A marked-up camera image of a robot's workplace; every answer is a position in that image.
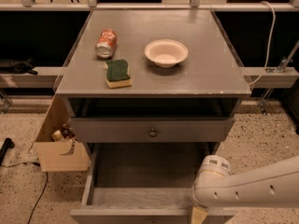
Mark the metal bracket right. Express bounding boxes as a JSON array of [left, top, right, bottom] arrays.
[[255, 40, 299, 115]]

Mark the white paper bowl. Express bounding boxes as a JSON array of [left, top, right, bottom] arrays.
[[144, 39, 189, 68]]

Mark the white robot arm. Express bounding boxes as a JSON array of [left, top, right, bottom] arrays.
[[191, 155, 299, 224]]

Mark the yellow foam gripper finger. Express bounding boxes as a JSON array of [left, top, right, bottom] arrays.
[[191, 207, 207, 224]]

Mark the black cylinder on floor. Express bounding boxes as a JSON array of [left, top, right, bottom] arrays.
[[0, 138, 15, 164]]

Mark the black floor cable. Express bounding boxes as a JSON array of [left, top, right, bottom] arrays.
[[0, 161, 50, 224]]

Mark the grey top drawer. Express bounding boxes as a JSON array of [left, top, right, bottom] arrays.
[[70, 118, 235, 143]]

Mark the cardboard box with items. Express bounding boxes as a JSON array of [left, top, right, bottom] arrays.
[[35, 97, 90, 172]]

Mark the green yellow sponge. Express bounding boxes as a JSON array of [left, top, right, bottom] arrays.
[[105, 59, 132, 89]]

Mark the grey wooden drawer cabinet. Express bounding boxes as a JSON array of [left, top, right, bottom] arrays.
[[56, 9, 250, 153]]

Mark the orange soda can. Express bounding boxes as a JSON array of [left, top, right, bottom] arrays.
[[95, 29, 118, 59]]

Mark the white hanging cable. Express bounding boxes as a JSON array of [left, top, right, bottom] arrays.
[[248, 0, 278, 87]]

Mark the grey drawer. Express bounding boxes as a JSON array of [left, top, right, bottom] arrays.
[[70, 118, 235, 143], [70, 142, 235, 224]]

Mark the black object on shelf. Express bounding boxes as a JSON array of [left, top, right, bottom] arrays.
[[0, 59, 37, 76]]

